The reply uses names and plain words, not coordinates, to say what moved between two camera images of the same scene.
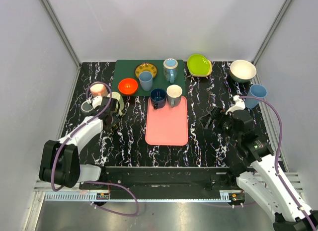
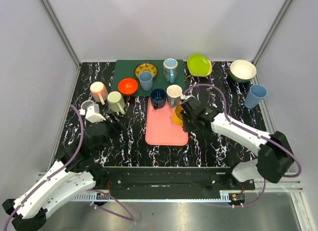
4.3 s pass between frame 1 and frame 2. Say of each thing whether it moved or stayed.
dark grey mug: stayed
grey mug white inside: stayed
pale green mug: stayed
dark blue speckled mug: stayed
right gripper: moved
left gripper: moved
